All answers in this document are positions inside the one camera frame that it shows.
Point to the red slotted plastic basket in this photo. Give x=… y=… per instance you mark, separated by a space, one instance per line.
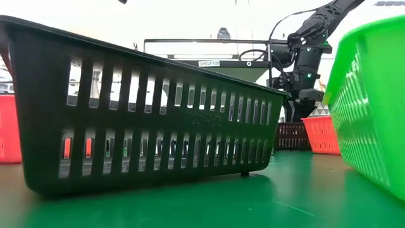
x=67 y=148
x=9 y=133
x=319 y=136

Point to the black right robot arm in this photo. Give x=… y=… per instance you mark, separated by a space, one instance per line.
x=329 y=16

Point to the green slotted plastic basket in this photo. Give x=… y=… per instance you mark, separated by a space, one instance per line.
x=379 y=95

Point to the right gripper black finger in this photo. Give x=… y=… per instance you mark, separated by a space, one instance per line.
x=303 y=111
x=286 y=111

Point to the dark round object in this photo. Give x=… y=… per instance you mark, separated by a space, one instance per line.
x=223 y=34

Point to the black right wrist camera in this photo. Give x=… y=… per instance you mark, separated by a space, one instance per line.
x=281 y=54

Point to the dark striped ceiling fixture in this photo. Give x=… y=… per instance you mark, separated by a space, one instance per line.
x=389 y=3

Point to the wooden sorting box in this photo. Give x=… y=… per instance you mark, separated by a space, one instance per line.
x=228 y=64

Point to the black slotted plastic basket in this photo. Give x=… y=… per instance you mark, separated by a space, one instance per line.
x=291 y=136
x=47 y=126

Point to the white patterned plant pot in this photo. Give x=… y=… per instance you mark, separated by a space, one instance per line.
x=319 y=111

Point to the green table mat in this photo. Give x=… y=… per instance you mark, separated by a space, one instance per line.
x=221 y=206

